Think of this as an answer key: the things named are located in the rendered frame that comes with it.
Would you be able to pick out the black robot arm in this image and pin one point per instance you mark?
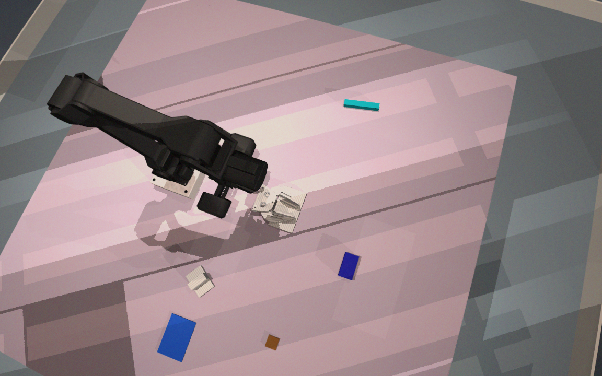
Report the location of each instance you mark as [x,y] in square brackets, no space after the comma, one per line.
[184,143]

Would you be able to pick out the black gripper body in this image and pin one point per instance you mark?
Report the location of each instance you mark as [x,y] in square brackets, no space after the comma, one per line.
[215,204]

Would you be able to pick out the teal rectangular bar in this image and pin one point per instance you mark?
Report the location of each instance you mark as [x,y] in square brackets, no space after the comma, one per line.
[361,105]

